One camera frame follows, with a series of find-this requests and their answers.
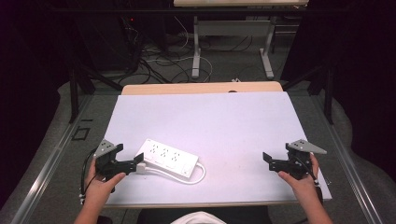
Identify person's right hand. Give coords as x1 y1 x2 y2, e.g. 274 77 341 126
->
277 152 322 203

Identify black metal stand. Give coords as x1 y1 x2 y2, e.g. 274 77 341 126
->
68 60 124 124
280 63 336 126

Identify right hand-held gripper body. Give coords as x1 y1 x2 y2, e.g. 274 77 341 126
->
269 138 328 181

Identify tangle of floor cables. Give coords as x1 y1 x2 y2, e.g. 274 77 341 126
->
120 17 216 86

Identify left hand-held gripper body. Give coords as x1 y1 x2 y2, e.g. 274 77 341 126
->
92 139 138 183

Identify person's left hand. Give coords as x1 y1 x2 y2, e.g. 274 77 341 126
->
84 157 127 204

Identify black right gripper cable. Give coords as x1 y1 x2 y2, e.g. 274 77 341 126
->
294 155 324 204

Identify white-legged desk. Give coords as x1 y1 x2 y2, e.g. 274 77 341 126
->
173 0 310 80

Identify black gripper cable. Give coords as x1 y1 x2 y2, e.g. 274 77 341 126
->
79 147 99 205
294 155 324 204

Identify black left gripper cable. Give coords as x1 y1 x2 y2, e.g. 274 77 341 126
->
79 147 99 205

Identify person's white shirt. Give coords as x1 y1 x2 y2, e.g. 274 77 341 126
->
169 211 228 224

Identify dark curtain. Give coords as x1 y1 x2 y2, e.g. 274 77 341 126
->
281 0 396 183
0 0 76 209

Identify white table mat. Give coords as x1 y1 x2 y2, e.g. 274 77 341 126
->
104 91 332 207

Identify silver floor rail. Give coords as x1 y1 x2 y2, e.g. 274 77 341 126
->
310 92 385 224
9 92 95 224

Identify white power strip cable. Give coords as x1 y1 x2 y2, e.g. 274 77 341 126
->
143 161 207 186

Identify person's dark trousers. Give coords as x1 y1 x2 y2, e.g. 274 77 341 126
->
135 205 273 224

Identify white power strip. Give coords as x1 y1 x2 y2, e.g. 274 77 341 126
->
135 138 200 180

